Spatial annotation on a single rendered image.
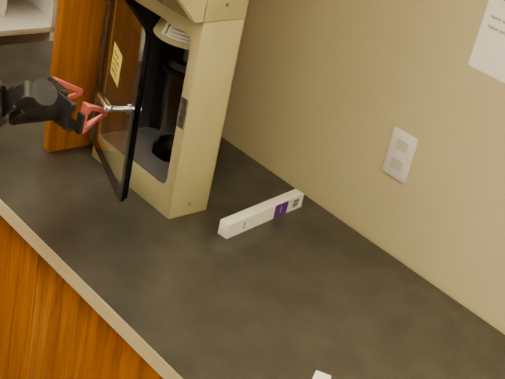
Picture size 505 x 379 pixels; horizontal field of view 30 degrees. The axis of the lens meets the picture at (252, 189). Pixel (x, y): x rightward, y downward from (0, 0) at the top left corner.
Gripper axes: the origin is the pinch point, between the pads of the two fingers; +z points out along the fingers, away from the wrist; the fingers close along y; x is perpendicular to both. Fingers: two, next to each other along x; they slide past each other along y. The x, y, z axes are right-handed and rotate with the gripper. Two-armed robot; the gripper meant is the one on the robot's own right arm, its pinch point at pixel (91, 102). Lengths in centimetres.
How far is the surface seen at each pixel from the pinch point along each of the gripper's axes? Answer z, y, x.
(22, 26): 47, 99, 29
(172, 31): 14.7, -3.5, -17.6
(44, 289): -11.9, -12.2, 38.3
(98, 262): -9.9, -25.0, 23.0
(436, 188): 55, -56, -2
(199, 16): 10.0, -15.1, -26.3
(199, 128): 17.1, -16.6, -0.5
